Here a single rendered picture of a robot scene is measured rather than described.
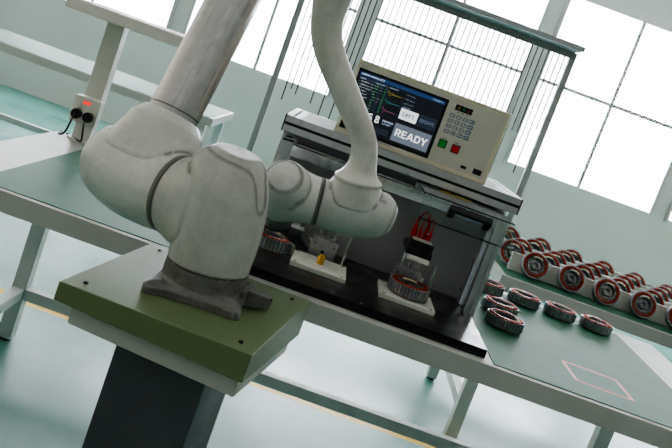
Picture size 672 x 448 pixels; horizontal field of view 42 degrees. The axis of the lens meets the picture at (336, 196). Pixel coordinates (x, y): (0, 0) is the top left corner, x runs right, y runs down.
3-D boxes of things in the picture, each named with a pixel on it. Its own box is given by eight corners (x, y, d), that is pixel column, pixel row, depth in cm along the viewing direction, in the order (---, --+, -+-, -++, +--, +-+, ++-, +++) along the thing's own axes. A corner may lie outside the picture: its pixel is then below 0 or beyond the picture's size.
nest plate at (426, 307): (433, 316, 222) (435, 312, 222) (378, 296, 222) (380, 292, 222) (428, 301, 237) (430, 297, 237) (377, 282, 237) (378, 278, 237)
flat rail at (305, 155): (499, 232, 236) (503, 221, 236) (283, 153, 234) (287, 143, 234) (498, 231, 237) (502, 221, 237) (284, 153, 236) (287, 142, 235)
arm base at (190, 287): (259, 329, 152) (267, 299, 151) (138, 291, 153) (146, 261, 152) (276, 298, 170) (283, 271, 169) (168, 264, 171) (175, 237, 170)
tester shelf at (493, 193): (517, 215, 236) (523, 200, 235) (280, 129, 234) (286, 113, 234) (492, 193, 280) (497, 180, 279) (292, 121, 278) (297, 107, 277)
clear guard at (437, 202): (510, 251, 211) (519, 228, 211) (417, 217, 211) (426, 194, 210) (490, 228, 244) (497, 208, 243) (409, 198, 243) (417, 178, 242)
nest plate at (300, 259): (344, 284, 222) (346, 279, 221) (288, 264, 221) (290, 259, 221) (345, 271, 237) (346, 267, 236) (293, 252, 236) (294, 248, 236)
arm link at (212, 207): (217, 286, 150) (251, 165, 145) (138, 247, 157) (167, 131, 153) (267, 274, 164) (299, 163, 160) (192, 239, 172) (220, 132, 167)
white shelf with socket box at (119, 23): (137, 179, 268) (184, 37, 262) (23, 138, 267) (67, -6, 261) (162, 167, 302) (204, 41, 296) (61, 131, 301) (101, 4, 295)
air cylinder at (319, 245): (332, 263, 241) (339, 244, 240) (306, 253, 241) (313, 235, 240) (333, 259, 246) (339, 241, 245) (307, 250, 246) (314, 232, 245)
